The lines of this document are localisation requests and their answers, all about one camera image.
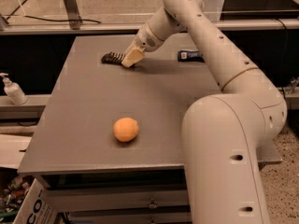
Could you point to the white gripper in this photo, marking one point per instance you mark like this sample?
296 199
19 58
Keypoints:
147 42

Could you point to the black chocolate rxbar wrapper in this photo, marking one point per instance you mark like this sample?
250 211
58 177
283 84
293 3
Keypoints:
113 58

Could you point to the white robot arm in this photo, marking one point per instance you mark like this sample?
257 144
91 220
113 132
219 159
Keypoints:
222 134

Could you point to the blue blueberry rxbar wrapper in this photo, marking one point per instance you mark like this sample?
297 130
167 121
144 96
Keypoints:
190 56

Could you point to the orange fruit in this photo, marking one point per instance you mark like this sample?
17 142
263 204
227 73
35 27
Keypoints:
125 129

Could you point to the grey drawer cabinet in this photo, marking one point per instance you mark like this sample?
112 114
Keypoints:
90 174

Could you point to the white pump dispenser bottle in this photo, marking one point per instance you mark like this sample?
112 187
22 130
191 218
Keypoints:
13 90

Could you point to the white cardboard box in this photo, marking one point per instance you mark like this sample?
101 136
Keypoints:
34 209

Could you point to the metal railing frame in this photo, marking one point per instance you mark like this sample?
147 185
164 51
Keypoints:
32 17

